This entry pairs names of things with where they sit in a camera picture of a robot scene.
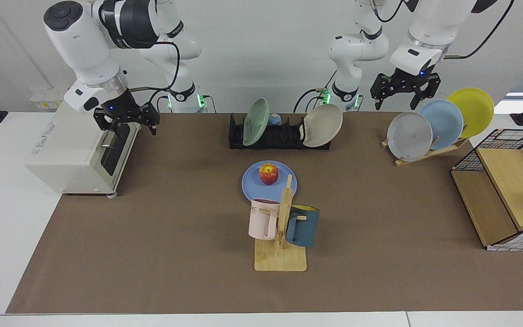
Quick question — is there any red yellow apple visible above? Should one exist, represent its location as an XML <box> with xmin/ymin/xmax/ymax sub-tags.
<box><xmin>259</xmin><ymin>163</ymin><xmax>279</xmax><ymax>186</ymax></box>

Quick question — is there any light blue plate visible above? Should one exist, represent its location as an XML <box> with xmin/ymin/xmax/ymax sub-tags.
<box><xmin>418</xmin><ymin>99</ymin><xmax>464</xmax><ymax>150</ymax></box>

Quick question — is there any grey plate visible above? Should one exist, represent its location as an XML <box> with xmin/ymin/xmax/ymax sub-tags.
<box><xmin>387</xmin><ymin>112</ymin><xmax>433</xmax><ymax>162</ymax></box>

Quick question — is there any yellow plate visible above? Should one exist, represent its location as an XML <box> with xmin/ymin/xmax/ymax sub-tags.
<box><xmin>446</xmin><ymin>87</ymin><xmax>494</xmax><ymax>139</ymax></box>

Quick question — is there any wooden plate rack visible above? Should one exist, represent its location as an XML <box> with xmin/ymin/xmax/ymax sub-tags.
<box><xmin>381</xmin><ymin>136</ymin><xmax>469</xmax><ymax>167</ymax></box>

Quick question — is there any beige plate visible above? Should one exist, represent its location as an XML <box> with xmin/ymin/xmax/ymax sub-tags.
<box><xmin>302</xmin><ymin>104</ymin><xmax>343</xmax><ymax>148</ymax></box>

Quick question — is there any black dish rack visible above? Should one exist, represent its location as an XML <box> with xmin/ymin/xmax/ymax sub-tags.
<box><xmin>229</xmin><ymin>114</ymin><xmax>332</xmax><ymax>151</ymax></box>

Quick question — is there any pale green plate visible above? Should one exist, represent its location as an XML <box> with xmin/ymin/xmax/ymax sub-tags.
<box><xmin>242</xmin><ymin>98</ymin><xmax>271</xmax><ymax>147</ymax></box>

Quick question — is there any pale toaster oven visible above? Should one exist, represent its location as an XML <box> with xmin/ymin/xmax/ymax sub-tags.
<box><xmin>25</xmin><ymin>101</ymin><xmax>142</xmax><ymax>198</ymax></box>

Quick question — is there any pink mug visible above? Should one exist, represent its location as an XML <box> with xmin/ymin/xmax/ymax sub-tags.
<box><xmin>248</xmin><ymin>198</ymin><xmax>281</xmax><ymax>240</ymax></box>

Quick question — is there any dark blue mug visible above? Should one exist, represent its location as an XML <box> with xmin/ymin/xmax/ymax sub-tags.
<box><xmin>285</xmin><ymin>204</ymin><xmax>320</xmax><ymax>248</ymax></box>

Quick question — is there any brown table cloth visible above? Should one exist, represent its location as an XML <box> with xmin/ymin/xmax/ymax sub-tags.
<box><xmin>5</xmin><ymin>112</ymin><xmax>523</xmax><ymax>314</ymax></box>

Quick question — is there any wooden cup stand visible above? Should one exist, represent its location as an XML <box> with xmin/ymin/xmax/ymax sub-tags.
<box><xmin>254</xmin><ymin>174</ymin><xmax>308</xmax><ymax>272</ymax></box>

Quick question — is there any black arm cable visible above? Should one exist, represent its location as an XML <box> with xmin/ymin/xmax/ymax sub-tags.
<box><xmin>129</xmin><ymin>42</ymin><xmax>181</xmax><ymax>93</ymax></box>
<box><xmin>443</xmin><ymin>0</ymin><xmax>516</xmax><ymax>60</ymax></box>

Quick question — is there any white wall socket box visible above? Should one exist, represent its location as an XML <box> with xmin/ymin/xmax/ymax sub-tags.
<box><xmin>30</xmin><ymin>88</ymin><xmax>69</xmax><ymax>110</ymax></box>

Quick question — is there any wire basket with wooden floor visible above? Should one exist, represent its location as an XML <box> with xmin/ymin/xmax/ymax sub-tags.
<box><xmin>451</xmin><ymin>129</ymin><xmax>523</xmax><ymax>252</ymax></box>

